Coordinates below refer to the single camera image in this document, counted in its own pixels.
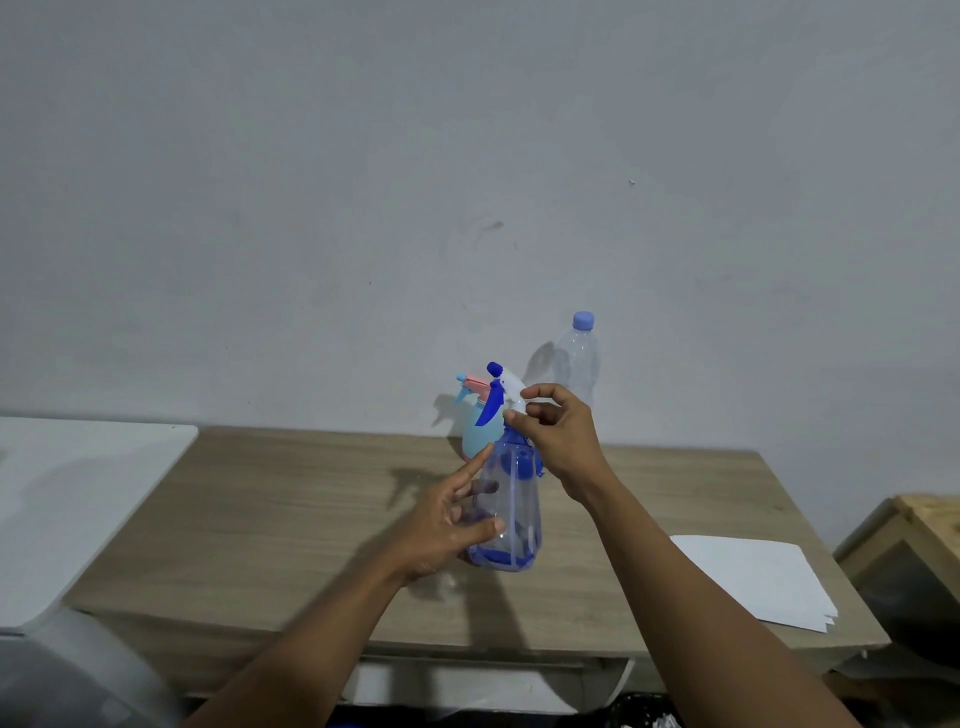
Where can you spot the person's left hand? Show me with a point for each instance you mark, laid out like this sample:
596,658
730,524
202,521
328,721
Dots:
430,529

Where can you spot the person's right hand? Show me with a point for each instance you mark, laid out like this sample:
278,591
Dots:
566,446

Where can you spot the person's right middle finger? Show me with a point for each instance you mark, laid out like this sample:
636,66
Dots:
544,411

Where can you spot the person's left middle finger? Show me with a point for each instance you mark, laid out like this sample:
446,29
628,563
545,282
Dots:
476,489

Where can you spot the person's right thumb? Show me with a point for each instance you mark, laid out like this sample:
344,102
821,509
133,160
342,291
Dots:
525,427

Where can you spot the person's left thumb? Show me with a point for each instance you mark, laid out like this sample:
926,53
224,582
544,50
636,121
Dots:
480,529

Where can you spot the blue transparent spray bottle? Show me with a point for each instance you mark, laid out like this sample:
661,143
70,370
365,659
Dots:
510,502

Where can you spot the person's left forearm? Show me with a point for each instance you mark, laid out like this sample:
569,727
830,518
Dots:
300,660

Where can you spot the person's right forearm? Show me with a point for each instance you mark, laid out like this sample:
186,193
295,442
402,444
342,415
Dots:
709,622

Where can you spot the light blue pink spray bottle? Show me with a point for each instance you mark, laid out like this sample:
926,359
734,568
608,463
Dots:
476,427

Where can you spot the clear plastic water bottle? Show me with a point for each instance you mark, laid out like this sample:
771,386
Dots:
577,360

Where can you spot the wooden table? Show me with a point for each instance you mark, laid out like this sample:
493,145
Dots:
375,525

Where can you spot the stack of white paper sheets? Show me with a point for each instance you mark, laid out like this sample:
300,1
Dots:
757,577

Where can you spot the wooden framed cabinet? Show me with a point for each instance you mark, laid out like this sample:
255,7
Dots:
904,570

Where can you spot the white plastic chair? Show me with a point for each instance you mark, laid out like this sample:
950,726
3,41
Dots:
75,675

